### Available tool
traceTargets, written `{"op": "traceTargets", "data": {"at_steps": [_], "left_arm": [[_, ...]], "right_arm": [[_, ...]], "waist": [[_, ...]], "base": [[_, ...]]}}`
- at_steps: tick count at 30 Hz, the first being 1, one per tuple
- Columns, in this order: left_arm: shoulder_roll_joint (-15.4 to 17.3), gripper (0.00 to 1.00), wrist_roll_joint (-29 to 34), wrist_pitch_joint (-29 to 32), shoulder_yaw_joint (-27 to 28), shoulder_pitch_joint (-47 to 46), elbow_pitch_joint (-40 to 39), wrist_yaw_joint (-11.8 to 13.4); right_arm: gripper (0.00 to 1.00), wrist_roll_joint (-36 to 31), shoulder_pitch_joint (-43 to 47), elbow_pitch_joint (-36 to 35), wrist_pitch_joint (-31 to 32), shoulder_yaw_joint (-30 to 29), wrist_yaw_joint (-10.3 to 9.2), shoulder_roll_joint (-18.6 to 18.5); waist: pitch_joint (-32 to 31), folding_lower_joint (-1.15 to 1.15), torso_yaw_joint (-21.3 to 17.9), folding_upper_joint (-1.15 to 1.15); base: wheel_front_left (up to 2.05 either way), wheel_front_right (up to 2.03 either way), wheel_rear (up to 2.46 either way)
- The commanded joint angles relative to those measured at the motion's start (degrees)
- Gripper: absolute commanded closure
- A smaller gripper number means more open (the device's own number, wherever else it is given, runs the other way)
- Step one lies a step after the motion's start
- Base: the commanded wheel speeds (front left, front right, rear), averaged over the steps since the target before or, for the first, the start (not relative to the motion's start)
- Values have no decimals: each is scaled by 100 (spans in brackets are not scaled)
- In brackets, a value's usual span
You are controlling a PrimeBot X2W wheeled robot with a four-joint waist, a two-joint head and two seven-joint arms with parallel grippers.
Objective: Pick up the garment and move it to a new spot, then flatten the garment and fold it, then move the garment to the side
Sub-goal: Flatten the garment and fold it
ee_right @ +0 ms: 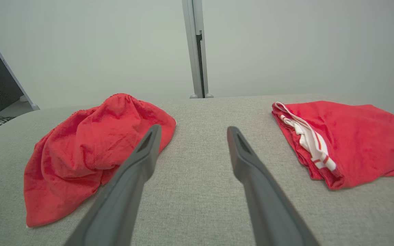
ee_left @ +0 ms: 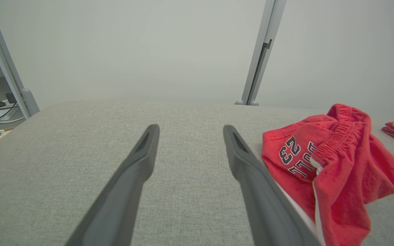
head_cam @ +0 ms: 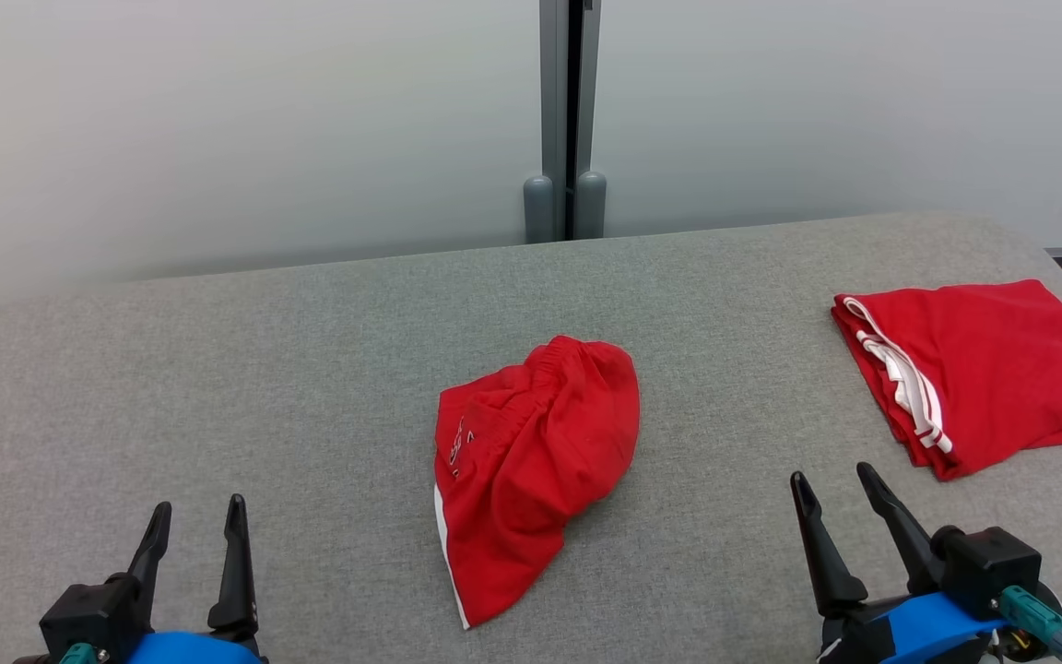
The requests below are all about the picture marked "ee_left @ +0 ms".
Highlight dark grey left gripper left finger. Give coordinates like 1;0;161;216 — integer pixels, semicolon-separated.
65;124;160;246

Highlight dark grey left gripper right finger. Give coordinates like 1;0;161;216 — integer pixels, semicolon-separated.
223;125;323;246

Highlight red shorts with white trim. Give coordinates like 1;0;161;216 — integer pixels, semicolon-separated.
262;104;394;246

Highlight grey partition post two feet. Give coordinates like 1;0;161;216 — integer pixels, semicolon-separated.
235;0;287;106

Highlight grey partition post one foot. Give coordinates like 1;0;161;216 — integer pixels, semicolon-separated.
0;0;40;119

